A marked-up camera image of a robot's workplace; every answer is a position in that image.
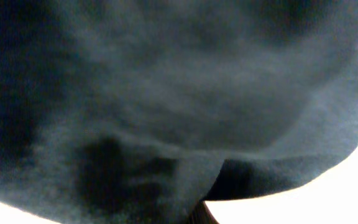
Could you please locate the black shorts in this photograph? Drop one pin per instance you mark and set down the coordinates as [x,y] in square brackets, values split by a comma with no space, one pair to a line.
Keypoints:
[137,111]

